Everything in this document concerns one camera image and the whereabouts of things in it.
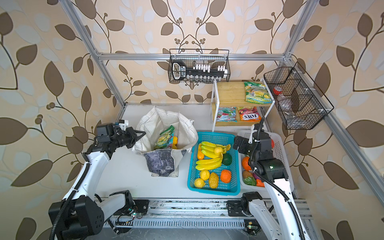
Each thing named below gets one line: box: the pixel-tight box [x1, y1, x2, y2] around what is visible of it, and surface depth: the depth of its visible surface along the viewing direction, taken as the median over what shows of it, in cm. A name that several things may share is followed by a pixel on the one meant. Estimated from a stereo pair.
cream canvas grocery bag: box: [132, 106, 199, 178], surface depth 82 cm
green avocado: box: [222, 153, 233, 166], surface depth 87 cm
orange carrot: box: [256, 178, 265, 188], surface depth 76 cm
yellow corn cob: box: [209, 172, 219, 189], surface depth 80 cm
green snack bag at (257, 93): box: [244, 81, 273, 104], surface depth 77 cm
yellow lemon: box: [200, 169, 210, 181], surface depth 82 cm
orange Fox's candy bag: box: [239, 106, 262, 122], surface depth 92 cm
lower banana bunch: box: [195, 157, 222, 171], surface depth 87 cm
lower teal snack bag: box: [216, 106, 238, 123], surface depth 91 cm
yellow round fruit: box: [194, 178, 206, 189], surface depth 80 cm
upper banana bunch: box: [200, 141, 231, 158], surface depth 91 cm
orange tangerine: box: [220, 169, 232, 184], surface depth 81 cm
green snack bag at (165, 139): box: [154, 125, 175, 149], surface depth 89 cm
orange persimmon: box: [241, 156, 252, 171], surface depth 84 cm
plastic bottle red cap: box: [273, 86, 293, 112], surface depth 79 cm
